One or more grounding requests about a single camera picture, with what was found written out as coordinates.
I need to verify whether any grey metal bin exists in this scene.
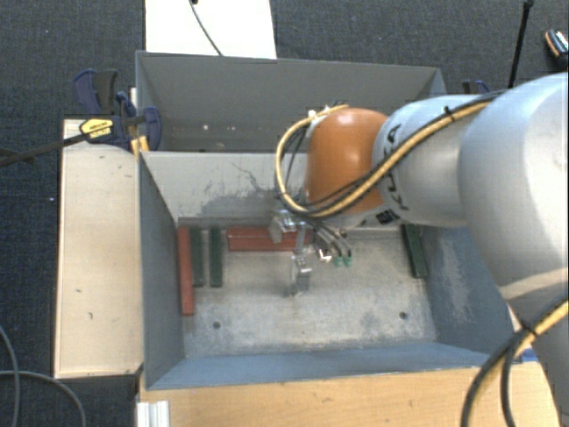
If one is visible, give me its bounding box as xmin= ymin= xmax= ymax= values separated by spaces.
xmin=134 ymin=50 xmax=524 ymax=392

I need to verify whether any dark green flat block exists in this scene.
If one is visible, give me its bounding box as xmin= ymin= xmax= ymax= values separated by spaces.
xmin=208 ymin=226 xmax=225 ymax=289
xmin=189 ymin=226 xmax=208 ymax=289
xmin=400 ymin=222 xmax=429 ymax=280

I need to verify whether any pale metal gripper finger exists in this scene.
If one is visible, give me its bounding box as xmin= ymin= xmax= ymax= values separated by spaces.
xmin=298 ymin=258 xmax=313 ymax=294
xmin=289 ymin=256 xmax=301 ymax=298

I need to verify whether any red-brown flat block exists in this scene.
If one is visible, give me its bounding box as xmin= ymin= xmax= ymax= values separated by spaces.
xmin=226 ymin=226 xmax=313 ymax=254
xmin=177 ymin=226 xmax=197 ymax=317

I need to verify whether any pale wood flat board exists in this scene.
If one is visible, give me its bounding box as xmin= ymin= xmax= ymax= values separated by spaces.
xmin=52 ymin=117 xmax=146 ymax=380

